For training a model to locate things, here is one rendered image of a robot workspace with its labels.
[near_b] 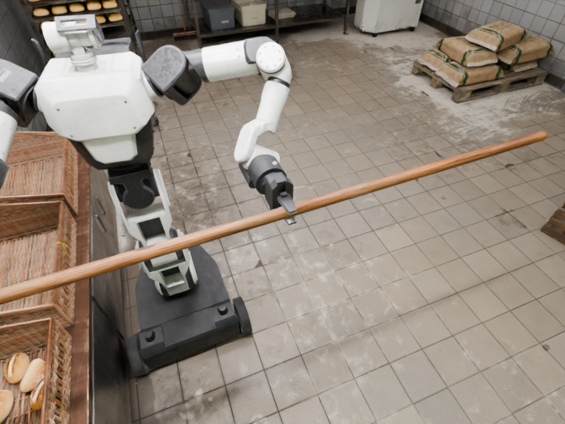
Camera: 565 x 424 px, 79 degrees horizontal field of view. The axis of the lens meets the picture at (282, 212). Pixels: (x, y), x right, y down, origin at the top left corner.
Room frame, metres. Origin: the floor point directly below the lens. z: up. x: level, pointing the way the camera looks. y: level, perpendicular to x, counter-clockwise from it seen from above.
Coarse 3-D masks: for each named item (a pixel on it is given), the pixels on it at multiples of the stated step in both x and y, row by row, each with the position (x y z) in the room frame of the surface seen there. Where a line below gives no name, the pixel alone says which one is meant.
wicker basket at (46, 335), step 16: (48, 320) 0.54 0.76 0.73; (0, 336) 0.49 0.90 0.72; (16, 336) 0.50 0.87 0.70; (32, 336) 0.51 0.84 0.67; (48, 336) 0.48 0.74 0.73; (64, 336) 0.53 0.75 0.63; (0, 352) 0.47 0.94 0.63; (16, 352) 0.48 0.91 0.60; (32, 352) 0.49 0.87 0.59; (48, 352) 0.43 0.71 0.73; (64, 352) 0.47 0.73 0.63; (0, 368) 0.43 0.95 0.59; (48, 368) 0.38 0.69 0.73; (64, 368) 0.42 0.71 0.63; (0, 384) 0.38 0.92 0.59; (16, 384) 0.38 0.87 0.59; (48, 384) 0.34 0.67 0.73; (64, 384) 0.37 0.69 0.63; (16, 400) 0.34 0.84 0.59; (48, 400) 0.30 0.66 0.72; (64, 400) 0.33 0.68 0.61; (16, 416) 0.29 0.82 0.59; (32, 416) 0.29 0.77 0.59; (48, 416) 0.27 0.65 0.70; (64, 416) 0.29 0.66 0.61
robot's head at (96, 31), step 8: (64, 16) 0.89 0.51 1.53; (72, 16) 0.89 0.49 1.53; (80, 16) 0.90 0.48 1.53; (88, 16) 0.90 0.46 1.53; (56, 24) 0.87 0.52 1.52; (88, 24) 0.88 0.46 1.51; (96, 24) 0.89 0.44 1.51; (64, 32) 0.87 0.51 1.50; (96, 32) 0.89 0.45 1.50; (96, 40) 0.89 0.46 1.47
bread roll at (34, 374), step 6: (36, 360) 0.44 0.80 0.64; (42, 360) 0.45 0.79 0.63; (30, 366) 0.42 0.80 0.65; (36, 366) 0.42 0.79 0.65; (42, 366) 0.43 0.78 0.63; (30, 372) 0.40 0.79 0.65; (36, 372) 0.40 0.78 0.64; (42, 372) 0.41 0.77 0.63; (24, 378) 0.38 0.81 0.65; (30, 378) 0.39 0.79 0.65; (36, 378) 0.39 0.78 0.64; (42, 378) 0.39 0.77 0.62; (24, 384) 0.37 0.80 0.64; (30, 384) 0.37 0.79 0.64; (24, 390) 0.35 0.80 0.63; (30, 390) 0.36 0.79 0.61
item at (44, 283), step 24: (504, 144) 0.85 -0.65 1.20; (528, 144) 0.87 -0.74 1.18; (432, 168) 0.74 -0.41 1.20; (336, 192) 0.64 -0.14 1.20; (360, 192) 0.65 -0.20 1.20; (264, 216) 0.55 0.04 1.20; (288, 216) 0.57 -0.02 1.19; (168, 240) 0.48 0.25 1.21; (192, 240) 0.49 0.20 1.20; (96, 264) 0.42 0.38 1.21; (120, 264) 0.42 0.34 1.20; (24, 288) 0.36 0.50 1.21; (48, 288) 0.37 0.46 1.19
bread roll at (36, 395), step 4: (40, 380) 0.38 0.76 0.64; (36, 384) 0.37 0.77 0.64; (40, 384) 0.37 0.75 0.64; (36, 388) 0.36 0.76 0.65; (40, 388) 0.36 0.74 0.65; (32, 392) 0.35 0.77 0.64; (36, 392) 0.34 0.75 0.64; (40, 392) 0.35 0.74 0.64; (32, 396) 0.33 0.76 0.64; (36, 396) 0.33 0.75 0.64; (40, 396) 0.34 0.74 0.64; (32, 400) 0.32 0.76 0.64; (36, 400) 0.32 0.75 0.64; (32, 404) 0.32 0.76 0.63; (36, 404) 0.32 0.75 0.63; (40, 404) 0.32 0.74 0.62; (32, 408) 0.31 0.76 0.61; (36, 408) 0.31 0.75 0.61; (40, 408) 0.31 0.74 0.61
